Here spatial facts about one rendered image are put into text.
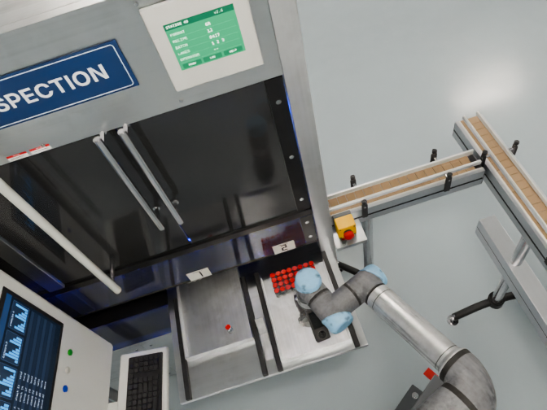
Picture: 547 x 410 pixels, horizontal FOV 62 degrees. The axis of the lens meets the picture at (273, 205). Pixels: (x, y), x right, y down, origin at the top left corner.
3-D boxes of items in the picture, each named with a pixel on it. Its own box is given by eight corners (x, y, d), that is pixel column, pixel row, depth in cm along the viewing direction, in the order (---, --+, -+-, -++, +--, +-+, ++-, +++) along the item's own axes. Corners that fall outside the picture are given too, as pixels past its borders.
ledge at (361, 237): (326, 224, 196) (326, 221, 194) (356, 215, 196) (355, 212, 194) (337, 251, 188) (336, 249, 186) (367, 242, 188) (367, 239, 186)
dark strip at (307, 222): (305, 241, 177) (263, 80, 113) (317, 237, 177) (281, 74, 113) (306, 243, 177) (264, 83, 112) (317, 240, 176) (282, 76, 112)
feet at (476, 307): (444, 316, 250) (447, 305, 239) (531, 287, 250) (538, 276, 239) (450, 329, 246) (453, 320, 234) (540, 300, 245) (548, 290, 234)
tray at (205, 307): (177, 281, 191) (174, 278, 189) (236, 263, 191) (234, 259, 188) (188, 361, 171) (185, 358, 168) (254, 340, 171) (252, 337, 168)
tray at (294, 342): (261, 281, 184) (260, 276, 182) (323, 261, 184) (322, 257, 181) (282, 364, 164) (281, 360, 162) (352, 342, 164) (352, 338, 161)
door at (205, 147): (192, 242, 161) (114, 124, 113) (310, 205, 161) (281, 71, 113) (193, 244, 160) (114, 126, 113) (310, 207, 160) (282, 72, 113)
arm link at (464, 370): (523, 381, 97) (367, 252, 131) (487, 416, 94) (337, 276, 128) (519, 402, 104) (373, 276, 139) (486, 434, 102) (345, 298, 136)
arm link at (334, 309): (364, 306, 124) (337, 276, 129) (332, 332, 121) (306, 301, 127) (363, 315, 130) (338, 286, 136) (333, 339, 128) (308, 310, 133)
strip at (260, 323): (257, 324, 174) (254, 319, 170) (264, 322, 174) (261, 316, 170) (266, 360, 166) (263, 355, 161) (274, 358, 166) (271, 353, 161)
